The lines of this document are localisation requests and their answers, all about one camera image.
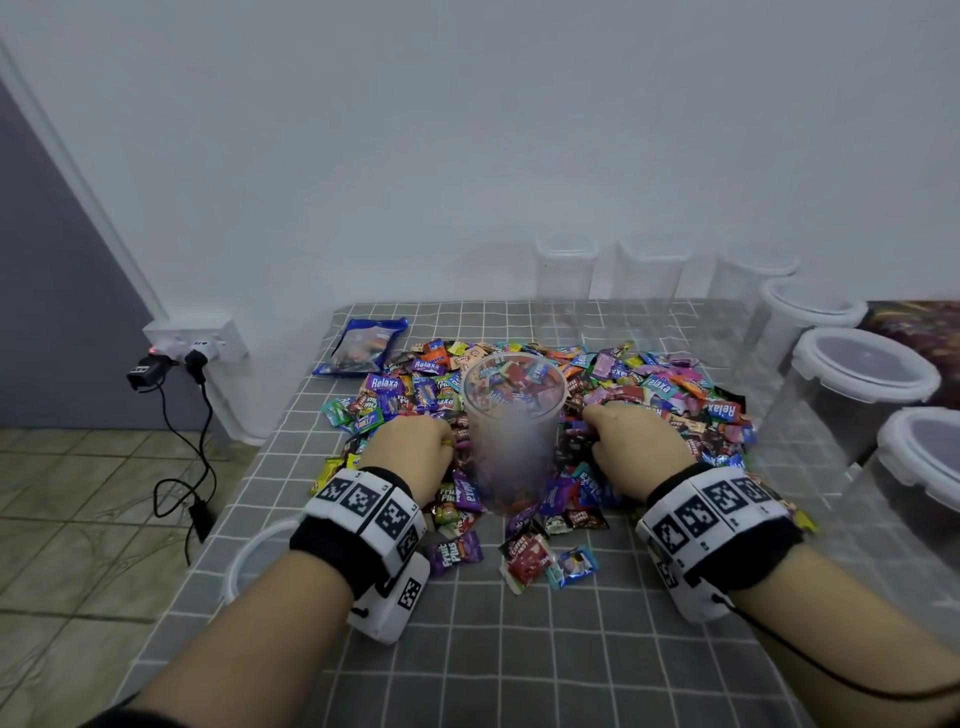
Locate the person's left hand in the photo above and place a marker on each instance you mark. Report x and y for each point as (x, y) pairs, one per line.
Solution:
(408, 455)

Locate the person's right hand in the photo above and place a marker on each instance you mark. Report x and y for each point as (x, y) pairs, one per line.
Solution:
(642, 447)

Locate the pile of colourful candies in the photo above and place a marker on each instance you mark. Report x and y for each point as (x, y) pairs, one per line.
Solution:
(660, 393)

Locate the tall transparent plastic jar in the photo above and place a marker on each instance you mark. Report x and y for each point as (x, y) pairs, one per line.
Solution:
(515, 443)

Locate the small transparent plastic jar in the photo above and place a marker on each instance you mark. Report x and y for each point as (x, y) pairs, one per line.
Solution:
(567, 273)
(654, 275)
(753, 288)

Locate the white square container lid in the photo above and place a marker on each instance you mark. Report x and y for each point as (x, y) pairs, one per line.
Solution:
(237, 558)

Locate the person's left forearm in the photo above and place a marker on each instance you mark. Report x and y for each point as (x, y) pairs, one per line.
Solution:
(248, 645)

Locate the person's right forearm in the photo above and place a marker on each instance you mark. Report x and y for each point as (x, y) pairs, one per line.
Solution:
(855, 623)

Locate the black marker-tagged left wristband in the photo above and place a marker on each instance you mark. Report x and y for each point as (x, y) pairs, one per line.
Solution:
(360, 525)

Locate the black marker-tagged wristband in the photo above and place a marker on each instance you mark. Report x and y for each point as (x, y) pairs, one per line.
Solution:
(720, 525)
(360, 525)

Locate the black marker-tagged right wristband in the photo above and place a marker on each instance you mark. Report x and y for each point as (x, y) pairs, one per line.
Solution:
(720, 525)

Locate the blue snack packet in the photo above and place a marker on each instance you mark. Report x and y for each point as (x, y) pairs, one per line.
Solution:
(360, 345)

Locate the black power plug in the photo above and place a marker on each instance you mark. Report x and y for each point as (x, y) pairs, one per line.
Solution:
(146, 369)

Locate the dark patterned cloth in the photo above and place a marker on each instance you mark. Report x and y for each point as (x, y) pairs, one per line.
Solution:
(918, 338)

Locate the grey door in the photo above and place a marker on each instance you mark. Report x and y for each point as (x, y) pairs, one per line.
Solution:
(60, 315)

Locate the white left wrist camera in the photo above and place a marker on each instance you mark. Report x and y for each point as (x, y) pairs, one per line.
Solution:
(393, 600)

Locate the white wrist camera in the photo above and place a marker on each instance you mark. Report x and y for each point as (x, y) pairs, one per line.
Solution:
(393, 600)
(687, 597)

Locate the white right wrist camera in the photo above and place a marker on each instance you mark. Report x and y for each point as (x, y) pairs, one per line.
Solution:
(687, 597)

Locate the white wall socket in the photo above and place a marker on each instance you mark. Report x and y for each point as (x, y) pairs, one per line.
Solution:
(198, 335)

